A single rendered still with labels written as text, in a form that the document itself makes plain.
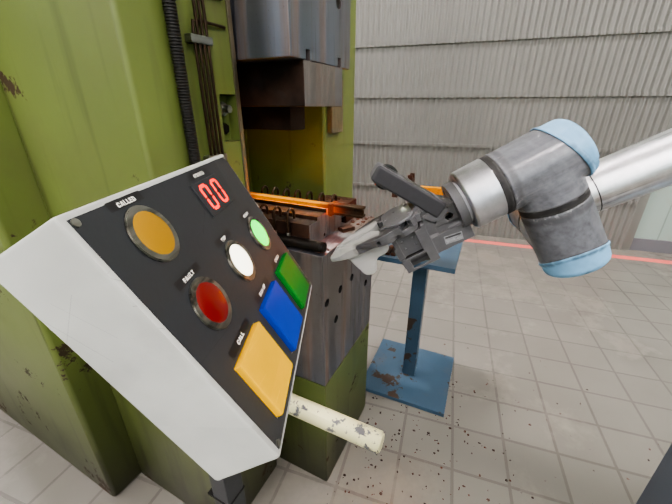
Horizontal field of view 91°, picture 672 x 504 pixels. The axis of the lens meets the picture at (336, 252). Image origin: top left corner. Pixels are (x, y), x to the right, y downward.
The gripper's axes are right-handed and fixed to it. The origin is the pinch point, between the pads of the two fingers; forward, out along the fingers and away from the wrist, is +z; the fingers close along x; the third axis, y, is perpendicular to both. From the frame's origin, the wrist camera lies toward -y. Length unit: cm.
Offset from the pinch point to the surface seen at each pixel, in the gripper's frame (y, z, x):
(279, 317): 0.0, 8.1, -12.2
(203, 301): -9.5, 8.5, -21.3
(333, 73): -26, -13, 48
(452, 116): 42, -98, 304
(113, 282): -15.8, 9.1, -27.0
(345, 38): -32, -20, 55
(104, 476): 42, 116, 22
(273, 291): -2.5, 8.1, -9.2
